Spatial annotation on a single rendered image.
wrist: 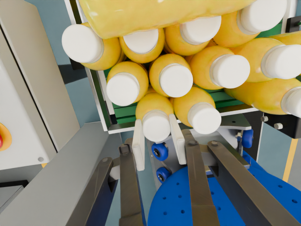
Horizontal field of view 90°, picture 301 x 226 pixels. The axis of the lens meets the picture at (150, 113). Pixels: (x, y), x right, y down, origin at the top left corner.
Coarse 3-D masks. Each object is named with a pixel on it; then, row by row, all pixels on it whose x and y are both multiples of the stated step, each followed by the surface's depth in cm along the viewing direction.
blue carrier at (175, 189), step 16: (176, 176) 34; (256, 176) 31; (272, 176) 30; (160, 192) 31; (176, 192) 30; (224, 192) 29; (272, 192) 27; (288, 192) 27; (160, 208) 28; (176, 208) 27; (224, 208) 26; (288, 208) 24; (160, 224) 25; (176, 224) 25; (192, 224) 24; (224, 224) 24; (240, 224) 23
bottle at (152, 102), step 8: (152, 88) 30; (144, 96) 26; (152, 96) 24; (160, 96) 24; (144, 104) 23; (152, 104) 22; (160, 104) 23; (168, 104) 24; (136, 112) 25; (144, 112) 22; (152, 112) 22; (160, 112) 22; (168, 112) 23
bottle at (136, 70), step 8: (120, 64) 22; (128, 64) 21; (136, 64) 23; (112, 72) 21; (120, 72) 20; (128, 72) 20; (136, 72) 21; (144, 72) 23; (136, 80) 20; (144, 80) 22; (144, 88) 22
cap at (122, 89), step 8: (112, 80) 18; (120, 80) 18; (128, 80) 18; (112, 88) 18; (120, 88) 18; (128, 88) 18; (136, 88) 18; (112, 96) 19; (120, 96) 19; (128, 96) 19; (136, 96) 19; (120, 104) 19; (128, 104) 19
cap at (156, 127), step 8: (144, 120) 21; (152, 120) 20; (160, 120) 20; (168, 120) 21; (144, 128) 20; (152, 128) 20; (160, 128) 20; (168, 128) 20; (152, 136) 21; (160, 136) 21
